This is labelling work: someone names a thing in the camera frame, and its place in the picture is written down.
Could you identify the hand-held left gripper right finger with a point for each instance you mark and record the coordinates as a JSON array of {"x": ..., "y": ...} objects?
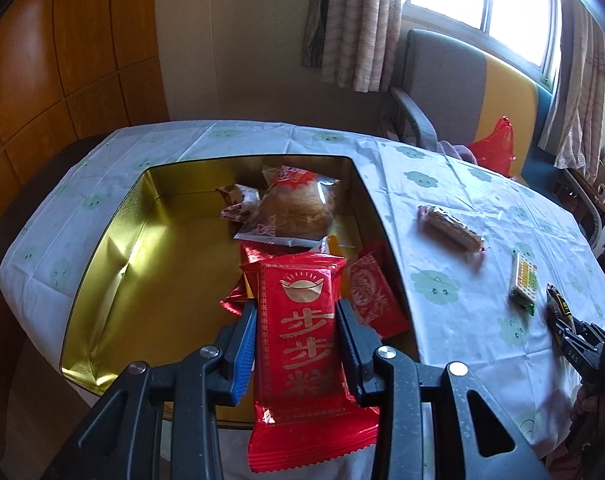
[{"x": 350, "y": 345}]

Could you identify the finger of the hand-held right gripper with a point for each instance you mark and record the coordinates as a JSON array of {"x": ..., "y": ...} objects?
[
  {"x": 564, "y": 330},
  {"x": 592, "y": 332}
]

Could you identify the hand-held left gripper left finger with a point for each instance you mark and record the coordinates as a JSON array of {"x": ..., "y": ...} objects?
[{"x": 245, "y": 355}]

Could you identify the dark brown snack packet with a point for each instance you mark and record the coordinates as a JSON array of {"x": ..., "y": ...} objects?
[{"x": 557, "y": 302}]

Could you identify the red foil snack packet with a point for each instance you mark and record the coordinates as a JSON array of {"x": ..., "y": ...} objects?
[{"x": 235, "y": 300}]

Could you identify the red patterned packet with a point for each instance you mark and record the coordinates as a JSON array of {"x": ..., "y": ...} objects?
[{"x": 375, "y": 295}]

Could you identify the long red gold-print packet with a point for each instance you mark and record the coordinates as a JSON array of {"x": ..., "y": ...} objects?
[{"x": 297, "y": 320}]

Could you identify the gold metal tin box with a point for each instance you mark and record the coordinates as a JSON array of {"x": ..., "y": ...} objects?
[{"x": 147, "y": 260}]

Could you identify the clear bread packet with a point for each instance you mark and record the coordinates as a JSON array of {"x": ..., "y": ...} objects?
[{"x": 295, "y": 207}]

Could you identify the red white candy packet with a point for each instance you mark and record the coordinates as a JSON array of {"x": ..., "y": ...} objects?
[{"x": 240, "y": 200}]

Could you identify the person's right hand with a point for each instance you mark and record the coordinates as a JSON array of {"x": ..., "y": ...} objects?
[{"x": 589, "y": 402}]

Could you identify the green cracker packet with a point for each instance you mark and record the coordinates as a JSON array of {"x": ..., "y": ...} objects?
[{"x": 524, "y": 282}]

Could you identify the grey curved armrest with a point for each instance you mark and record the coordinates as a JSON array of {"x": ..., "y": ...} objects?
[{"x": 584, "y": 210}]

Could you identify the pink wafer packet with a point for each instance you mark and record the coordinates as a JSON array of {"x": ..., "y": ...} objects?
[{"x": 450, "y": 227}]

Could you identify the red plastic bag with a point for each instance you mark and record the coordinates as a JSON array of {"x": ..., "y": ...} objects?
[{"x": 494, "y": 152}]

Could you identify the pink cloth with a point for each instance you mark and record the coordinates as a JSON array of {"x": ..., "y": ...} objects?
[{"x": 455, "y": 150}]

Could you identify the pink patterned curtain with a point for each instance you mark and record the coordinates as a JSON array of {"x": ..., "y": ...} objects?
[
  {"x": 582, "y": 85},
  {"x": 357, "y": 25}
]

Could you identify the grey yellow blue armchair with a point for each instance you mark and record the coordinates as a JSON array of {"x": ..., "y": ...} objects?
[{"x": 442, "y": 75}]

